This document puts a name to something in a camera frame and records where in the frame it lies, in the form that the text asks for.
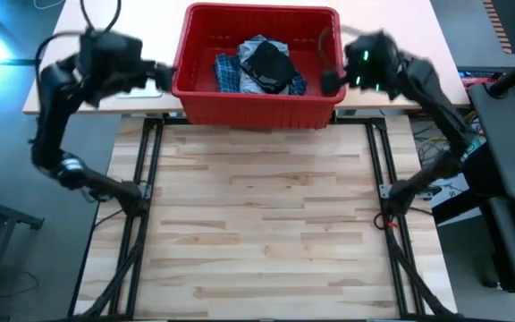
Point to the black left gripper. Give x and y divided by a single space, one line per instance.
114 62

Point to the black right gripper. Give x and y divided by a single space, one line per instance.
374 60

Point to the blue plaid pajama pants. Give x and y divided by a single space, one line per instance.
299 85

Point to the black garment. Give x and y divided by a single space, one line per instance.
268 67

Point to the red plastic laundry bin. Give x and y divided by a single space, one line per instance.
257 112

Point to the grey garment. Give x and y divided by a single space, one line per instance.
248 82

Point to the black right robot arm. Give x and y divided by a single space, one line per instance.
436 116

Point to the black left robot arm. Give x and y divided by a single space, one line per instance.
56 125

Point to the light wooden desk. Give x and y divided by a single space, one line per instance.
418 27

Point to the red electronic device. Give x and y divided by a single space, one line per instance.
474 81

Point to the white cardboard box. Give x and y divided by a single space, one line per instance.
456 192

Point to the black side desk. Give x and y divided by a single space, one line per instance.
512 134

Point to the black aluminium table frame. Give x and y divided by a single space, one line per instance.
150 138

